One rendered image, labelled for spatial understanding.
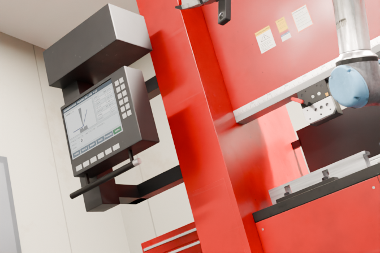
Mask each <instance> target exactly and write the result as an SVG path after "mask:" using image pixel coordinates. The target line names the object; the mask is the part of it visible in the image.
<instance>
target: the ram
mask: <svg viewBox="0 0 380 253"><path fill-rule="evenodd" d="M364 1H365V9H366V17H367V22H368V30H369V38H370V41H371V40H373V39H375V38H377V37H378V36H380V0H364ZM305 4H306V6H307V8H308V11H309V13H310V16H311V18H312V21H313V25H311V26H309V27H308V28H306V29H304V30H302V31H301V32H299V33H298V32H297V29H296V26H295V23H294V21H293V18H292V15H291V12H292V11H295V10H296V9H298V8H299V7H301V6H303V5H305ZM201 9H202V13H203V15H204V18H205V22H206V25H207V28H208V31H209V35H210V38H211V42H212V44H213V48H214V51H215V55H216V57H217V61H218V64H219V67H220V70H221V74H222V77H223V80H224V84H225V87H226V90H227V94H228V97H229V100H230V103H231V107H232V110H233V111H235V110H237V109H238V108H240V107H243V106H245V105H246V104H248V103H250V102H252V101H254V100H256V99H258V98H260V97H262V96H264V95H266V94H267V93H269V92H271V91H273V90H275V89H277V88H279V87H281V86H283V85H285V84H287V83H289V82H291V81H293V80H295V79H297V78H299V77H301V76H303V75H304V74H306V73H308V72H310V71H312V70H314V69H316V68H318V67H320V66H322V65H324V64H326V63H328V62H330V61H332V60H334V59H336V58H338V57H339V55H340V54H339V45H338V37H337V32H336V24H335V15H334V7H333V0H231V20H230V21H229V22H228V23H226V24H225V25H220V24H218V2H214V3H212V4H209V5H204V6H201ZM282 17H284V18H285V20H286V23H287V26H288V29H286V30H285V31H283V32H282V33H279V31H278V27H277V24H276V21H277V20H279V19H280V18H282ZM268 25H269V27H270V30H271V32H272V35H273V38H274V41H275V44H276V46H274V47H273V48H271V49H269V50H268V51H266V52H264V53H261V50H260V47H259V45H258V42H257V39H256V35H255V33H257V32H258V31H260V30H262V29H264V28H265V27H267V26H268ZM288 31H289V32H290V34H291V37H290V38H289V39H287V40H285V41H282V39H281V35H283V34H285V33H286V32H288ZM334 68H336V66H335V67H332V68H330V69H328V70H327V71H324V72H323V73H321V74H319V75H317V76H315V77H313V78H311V79H309V80H307V81H305V82H303V83H301V84H299V85H297V86H295V87H293V88H291V89H290V90H288V91H285V92H284V93H282V94H280V95H277V96H276V97H274V98H272V99H269V100H268V101H266V102H264V103H261V104H259V105H258V106H256V107H254V108H252V109H250V110H248V111H246V112H244V113H242V114H240V115H238V116H236V117H235V120H236V122H237V123H240V124H247V123H249V122H251V121H253V120H255V119H258V118H259V117H261V116H263V115H266V114H268V113H269V112H271V111H274V110H276V109H277V108H279V107H282V106H284V105H285V104H287V103H290V102H292V100H291V98H292V97H294V98H298V96H297V92H299V91H301V90H303V89H305V88H307V87H309V86H311V85H313V84H315V83H317V82H319V81H321V80H323V79H326V80H329V77H330V76H331V75H330V74H331V72H332V70H333V69H334Z"/></svg>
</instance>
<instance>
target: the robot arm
mask: <svg viewBox="0 0 380 253"><path fill-rule="evenodd" d="M214 2H218V24H220V25H225V24H226V23H228V22H229V21H230V20H231V0H182V5H178V6H175V8H176V9H179V10H187V9H192V8H197V7H201V6H204V5H209V4H212V3H214ZM332 2H333V7H334V15H335V24H336V32H337V37H338V45H339V54H340V55H339V58H338V59H337V60H336V61H335V66H336V68H334V69H333V70H332V72H331V74H330V75H331V76H330V77H329V88H330V91H331V94H332V96H333V98H334V99H335V100H336V101H337V102H338V103H339V104H340V105H342V106H344V107H354V108H361V107H367V106H380V59H378V55H376V54H375V53H373V52H372V51H371V46H370V38H369V30H368V22H367V17H366V9H365V1H364V0H332Z"/></svg>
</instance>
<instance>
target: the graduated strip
mask: <svg viewBox="0 0 380 253"><path fill-rule="evenodd" d="M378 44H380V36H378V37H377V38H375V39H373V40H371V41H370V46H371V48H372V47H374V46H376V45H378ZM337 59H338V58H336V59H334V60H332V61H330V62H328V63H326V64H324V65H322V66H320V67H318V68H316V69H314V70H312V71H310V72H308V73H306V74H304V75H303V76H301V77H299V78H297V79H295V80H293V81H291V82H289V83H287V84H285V85H283V86H281V87H279V88H277V89H275V90H273V91H271V92H269V93H267V94H266V95H264V96H262V97H260V98H258V99H256V100H254V101H252V102H250V103H248V104H246V105H245V106H243V107H240V108H238V109H237V110H235V111H233V112H234V116H235V117H236V116H238V115H240V114H242V113H244V112H246V111H248V110H250V109H252V108H254V107H256V106H258V105H259V104H261V103H264V102H266V101H268V100H269V99H272V98H274V97H276V96H277V95H280V94H282V93H284V92H285V91H288V90H290V89H291V88H293V87H295V86H297V85H299V84H301V83H303V82H305V81H307V80H309V79H311V78H313V77H315V76H317V75H319V74H321V73H323V72H324V71H327V70H328V69H330V68H332V67H335V61H336V60H337Z"/></svg>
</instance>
